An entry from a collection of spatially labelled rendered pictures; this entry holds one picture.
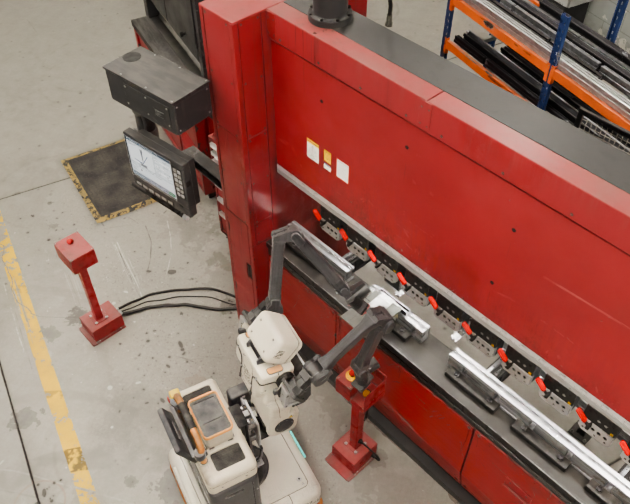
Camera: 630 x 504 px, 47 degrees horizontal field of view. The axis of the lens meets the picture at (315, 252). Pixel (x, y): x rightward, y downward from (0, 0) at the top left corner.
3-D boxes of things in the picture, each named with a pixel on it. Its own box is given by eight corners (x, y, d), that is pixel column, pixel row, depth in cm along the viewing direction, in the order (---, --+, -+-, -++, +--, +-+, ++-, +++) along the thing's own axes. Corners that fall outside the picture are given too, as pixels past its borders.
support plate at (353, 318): (340, 317, 366) (340, 316, 365) (376, 290, 378) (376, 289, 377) (365, 338, 357) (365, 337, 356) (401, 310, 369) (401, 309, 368)
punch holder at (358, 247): (345, 247, 374) (346, 225, 362) (357, 239, 378) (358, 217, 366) (366, 263, 367) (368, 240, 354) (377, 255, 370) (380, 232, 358)
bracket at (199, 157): (160, 171, 421) (158, 162, 416) (194, 153, 433) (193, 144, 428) (201, 206, 401) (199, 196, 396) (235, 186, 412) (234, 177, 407)
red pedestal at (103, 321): (78, 329, 484) (45, 243, 424) (110, 309, 496) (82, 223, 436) (93, 347, 474) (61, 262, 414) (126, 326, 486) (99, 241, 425)
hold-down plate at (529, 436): (509, 428, 335) (510, 425, 333) (516, 421, 338) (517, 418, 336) (564, 472, 320) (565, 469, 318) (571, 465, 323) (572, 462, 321)
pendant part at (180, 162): (134, 183, 399) (121, 131, 373) (150, 172, 405) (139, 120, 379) (190, 219, 379) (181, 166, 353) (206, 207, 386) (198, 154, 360)
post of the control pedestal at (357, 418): (348, 443, 413) (352, 392, 374) (355, 437, 416) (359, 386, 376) (355, 449, 410) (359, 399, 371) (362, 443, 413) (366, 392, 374)
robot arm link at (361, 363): (373, 307, 313) (387, 325, 307) (383, 303, 316) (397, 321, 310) (346, 364, 342) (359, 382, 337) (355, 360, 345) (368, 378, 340)
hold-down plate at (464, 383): (444, 374, 356) (444, 371, 354) (451, 368, 358) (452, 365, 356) (492, 414, 341) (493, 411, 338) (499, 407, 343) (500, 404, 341)
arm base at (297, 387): (280, 379, 315) (293, 400, 308) (293, 366, 313) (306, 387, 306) (291, 382, 322) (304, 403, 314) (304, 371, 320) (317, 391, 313)
